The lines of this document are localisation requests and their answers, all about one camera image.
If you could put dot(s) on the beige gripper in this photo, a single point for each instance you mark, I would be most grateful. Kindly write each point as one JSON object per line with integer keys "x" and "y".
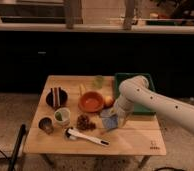
{"x": 121, "y": 120}

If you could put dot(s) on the blue sponge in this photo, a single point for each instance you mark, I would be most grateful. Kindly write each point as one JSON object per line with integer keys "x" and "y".
{"x": 110, "y": 123}

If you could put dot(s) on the red bowl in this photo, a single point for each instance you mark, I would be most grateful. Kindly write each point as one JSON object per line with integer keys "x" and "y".
{"x": 91, "y": 102}

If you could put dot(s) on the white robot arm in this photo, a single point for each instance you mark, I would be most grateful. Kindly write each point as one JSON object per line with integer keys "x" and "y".
{"x": 136, "y": 90}

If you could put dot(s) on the black bowl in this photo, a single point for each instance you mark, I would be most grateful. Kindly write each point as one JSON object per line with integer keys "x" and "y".
{"x": 63, "y": 98}

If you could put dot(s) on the orange fruit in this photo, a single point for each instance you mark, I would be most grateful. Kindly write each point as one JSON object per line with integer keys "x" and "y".
{"x": 108, "y": 101}

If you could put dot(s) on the green plastic tray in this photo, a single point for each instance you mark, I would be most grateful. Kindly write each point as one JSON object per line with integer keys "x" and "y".
{"x": 138, "y": 109}

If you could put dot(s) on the bunch of dark grapes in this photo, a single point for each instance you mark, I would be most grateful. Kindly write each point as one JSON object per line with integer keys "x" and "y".
{"x": 84, "y": 123}

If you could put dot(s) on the green translucent cup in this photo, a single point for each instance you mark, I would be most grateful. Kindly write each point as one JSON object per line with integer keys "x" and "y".
{"x": 98, "y": 81}

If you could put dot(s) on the wooden table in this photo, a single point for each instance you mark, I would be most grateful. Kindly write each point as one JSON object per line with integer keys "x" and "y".
{"x": 140, "y": 136}

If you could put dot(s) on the yellow banana piece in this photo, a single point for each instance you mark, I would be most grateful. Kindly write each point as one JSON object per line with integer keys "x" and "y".
{"x": 82, "y": 89}

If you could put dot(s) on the white black-tipped brush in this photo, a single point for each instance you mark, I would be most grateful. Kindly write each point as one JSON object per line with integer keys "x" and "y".
{"x": 70, "y": 132}

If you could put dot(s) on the white mug with green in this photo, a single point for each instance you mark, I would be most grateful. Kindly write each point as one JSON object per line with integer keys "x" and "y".
{"x": 62, "y": 116}

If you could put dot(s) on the brown striped block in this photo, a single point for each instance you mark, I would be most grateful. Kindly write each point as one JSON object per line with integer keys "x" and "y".
{"x": 56, "y": 97}

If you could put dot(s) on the dark metal cup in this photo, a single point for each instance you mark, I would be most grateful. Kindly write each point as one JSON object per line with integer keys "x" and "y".
{"x": 46, "y": 125}

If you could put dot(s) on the black chair frame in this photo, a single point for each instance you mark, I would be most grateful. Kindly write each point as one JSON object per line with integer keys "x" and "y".
{"x": 13, "y": 159}

